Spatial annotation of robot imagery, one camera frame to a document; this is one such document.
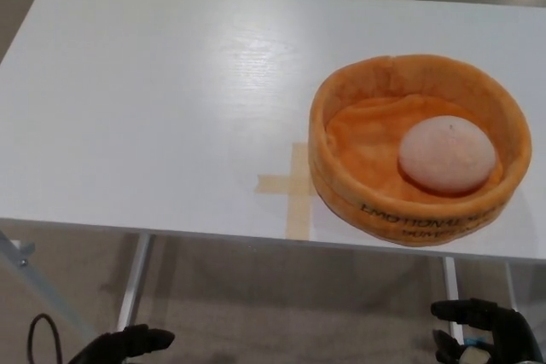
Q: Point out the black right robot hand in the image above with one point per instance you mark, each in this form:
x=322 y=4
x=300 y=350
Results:
x=486 y=330

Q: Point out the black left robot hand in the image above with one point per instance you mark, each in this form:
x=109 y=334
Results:
x=123 y=344

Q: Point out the pink round plush toy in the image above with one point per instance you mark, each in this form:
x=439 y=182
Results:
x=448 y=153

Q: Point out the orange plush round basket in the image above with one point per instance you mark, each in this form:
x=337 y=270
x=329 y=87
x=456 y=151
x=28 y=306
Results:
x=371 y=159

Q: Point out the white metal table leg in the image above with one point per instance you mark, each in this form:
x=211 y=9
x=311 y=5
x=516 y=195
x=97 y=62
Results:
x=453 y=287
x=134 y=283

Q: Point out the grey metal diagonal brace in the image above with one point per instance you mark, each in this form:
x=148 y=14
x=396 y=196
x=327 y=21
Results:
x=30 y=274

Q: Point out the beige masking tape cross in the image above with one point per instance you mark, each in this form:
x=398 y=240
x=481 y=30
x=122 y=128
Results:
x=294 y=198

